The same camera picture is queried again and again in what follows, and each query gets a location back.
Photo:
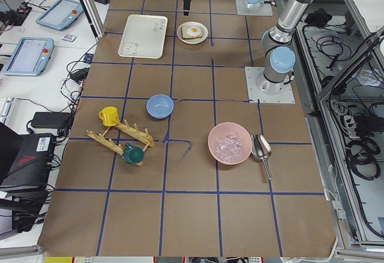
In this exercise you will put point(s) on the cream bear tray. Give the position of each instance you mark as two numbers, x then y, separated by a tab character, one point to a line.
143	37

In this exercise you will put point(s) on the near teach pendant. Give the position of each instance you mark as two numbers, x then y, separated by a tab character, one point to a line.
30	57

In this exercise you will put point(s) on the clear ice cubes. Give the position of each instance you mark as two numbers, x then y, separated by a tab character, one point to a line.
229	148

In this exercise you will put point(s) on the metal scoop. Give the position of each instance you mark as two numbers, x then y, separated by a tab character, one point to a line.
261	152

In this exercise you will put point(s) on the dark green cup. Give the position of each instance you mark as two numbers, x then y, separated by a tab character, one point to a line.
132	154

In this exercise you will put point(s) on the blue bowl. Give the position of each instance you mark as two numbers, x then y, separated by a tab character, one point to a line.
160	106

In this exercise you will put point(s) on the yellow cup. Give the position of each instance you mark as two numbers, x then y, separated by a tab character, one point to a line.
109	116

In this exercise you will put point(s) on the black laptop computer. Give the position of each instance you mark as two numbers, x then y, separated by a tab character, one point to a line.
25	168

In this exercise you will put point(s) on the black power adapter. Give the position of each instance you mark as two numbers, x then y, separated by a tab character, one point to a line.
50	120

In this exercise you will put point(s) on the pink bowl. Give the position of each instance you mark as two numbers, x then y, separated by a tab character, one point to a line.
226	128

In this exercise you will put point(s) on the bread slice on plate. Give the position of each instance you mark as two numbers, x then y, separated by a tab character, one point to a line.
190	38

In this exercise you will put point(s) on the cream round plate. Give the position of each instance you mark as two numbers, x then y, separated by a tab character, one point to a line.
193	41

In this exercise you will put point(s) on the teach pendant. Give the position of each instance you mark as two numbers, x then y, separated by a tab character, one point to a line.
30	57
60	15

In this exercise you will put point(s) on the far teach pendant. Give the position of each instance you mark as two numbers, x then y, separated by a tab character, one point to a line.
60	15

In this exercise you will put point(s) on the fried egg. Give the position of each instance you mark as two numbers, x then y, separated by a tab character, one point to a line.
193	31

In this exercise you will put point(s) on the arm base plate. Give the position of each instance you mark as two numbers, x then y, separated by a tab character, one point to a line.
259	9
260	90

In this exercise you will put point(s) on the aluminium frame post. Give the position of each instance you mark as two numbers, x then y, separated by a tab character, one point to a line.
93	18

